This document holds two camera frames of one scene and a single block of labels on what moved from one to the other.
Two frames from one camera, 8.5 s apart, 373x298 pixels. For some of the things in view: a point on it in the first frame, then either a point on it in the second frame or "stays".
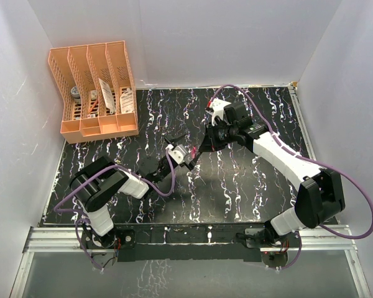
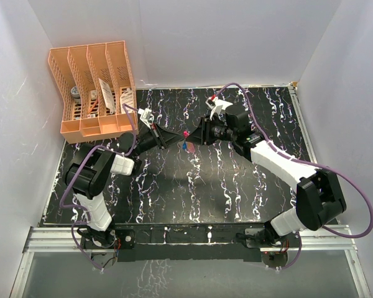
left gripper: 173,140 -> 158,134
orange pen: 93,106 stays
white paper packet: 107,95 stays
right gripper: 209,143 -> 201,135
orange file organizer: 97,84 stays
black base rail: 207,243 stays
